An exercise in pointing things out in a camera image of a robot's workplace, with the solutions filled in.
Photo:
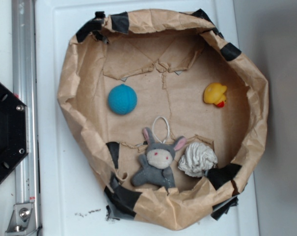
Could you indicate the blue textured ball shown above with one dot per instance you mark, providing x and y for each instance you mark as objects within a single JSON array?
[{"x": 122, "y": 99}]

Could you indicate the brown paper bag bin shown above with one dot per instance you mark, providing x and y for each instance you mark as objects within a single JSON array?
[{"x": 168, "y": 58}]

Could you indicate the crumpled white paper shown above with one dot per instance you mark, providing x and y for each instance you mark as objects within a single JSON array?
[{"x": 197, "y": 159}]

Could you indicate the grey plush donkey toy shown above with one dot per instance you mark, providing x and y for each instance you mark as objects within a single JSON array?
[{"x": 155, "y": 163}]

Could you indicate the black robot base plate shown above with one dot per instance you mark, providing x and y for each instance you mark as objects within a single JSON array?
[{"x": 13, "y": 132}]

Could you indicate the yellow rubber duck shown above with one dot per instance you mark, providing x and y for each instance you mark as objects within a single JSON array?
[{"x": 215, "y": 94}]

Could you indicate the white plastic tray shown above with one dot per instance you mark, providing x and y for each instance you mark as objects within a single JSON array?
[{"x": 72, "y": 201}]

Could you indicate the metal corner bracket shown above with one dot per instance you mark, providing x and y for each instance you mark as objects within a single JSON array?
[{"x": 22, "y": 222}]

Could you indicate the aluminium extrusion rail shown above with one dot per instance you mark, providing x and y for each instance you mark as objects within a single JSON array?
[{"x": 27, "y": 181}]

